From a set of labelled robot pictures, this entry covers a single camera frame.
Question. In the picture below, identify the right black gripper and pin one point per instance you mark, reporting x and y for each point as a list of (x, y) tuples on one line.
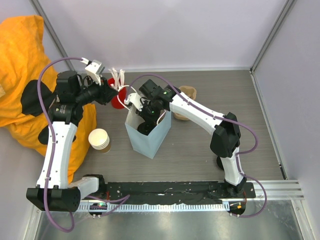
[(143, 115)]

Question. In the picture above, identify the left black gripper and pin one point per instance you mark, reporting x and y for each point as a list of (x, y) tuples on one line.
[(106, 93)]

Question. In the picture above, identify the single black cup lid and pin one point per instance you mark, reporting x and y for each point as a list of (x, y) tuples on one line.
[(145, 128)]

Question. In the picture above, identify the light blue paper bag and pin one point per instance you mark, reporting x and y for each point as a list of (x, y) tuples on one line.
[(146, 145)]

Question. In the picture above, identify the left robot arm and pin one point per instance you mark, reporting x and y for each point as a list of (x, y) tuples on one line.
[(52, 191)]

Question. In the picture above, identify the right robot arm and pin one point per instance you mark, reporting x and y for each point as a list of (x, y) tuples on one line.
[(224, 131)]

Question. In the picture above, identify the red cup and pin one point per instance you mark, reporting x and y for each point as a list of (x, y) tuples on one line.
[(118, 101)]

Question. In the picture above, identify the paper cup stack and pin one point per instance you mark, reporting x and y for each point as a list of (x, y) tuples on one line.
[(100, 140)]

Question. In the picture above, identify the black lid stack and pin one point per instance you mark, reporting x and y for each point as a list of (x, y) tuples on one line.
[(219, 163)]

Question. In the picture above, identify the orange cartoon cloth bag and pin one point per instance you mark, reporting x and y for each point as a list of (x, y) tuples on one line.
[(22, 58)]

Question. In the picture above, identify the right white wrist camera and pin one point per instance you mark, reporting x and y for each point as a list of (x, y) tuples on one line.
[(135, 100)]

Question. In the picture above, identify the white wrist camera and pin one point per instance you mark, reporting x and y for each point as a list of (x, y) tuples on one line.
[(93, 69), (135, 100)]

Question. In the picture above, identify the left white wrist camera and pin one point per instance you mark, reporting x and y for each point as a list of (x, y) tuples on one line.
[(93, 69)]

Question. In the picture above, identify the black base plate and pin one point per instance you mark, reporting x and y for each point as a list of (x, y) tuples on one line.
[(176, 192)]

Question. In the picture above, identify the white slotted cable duct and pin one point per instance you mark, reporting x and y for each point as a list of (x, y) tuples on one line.
[(97, 207)]

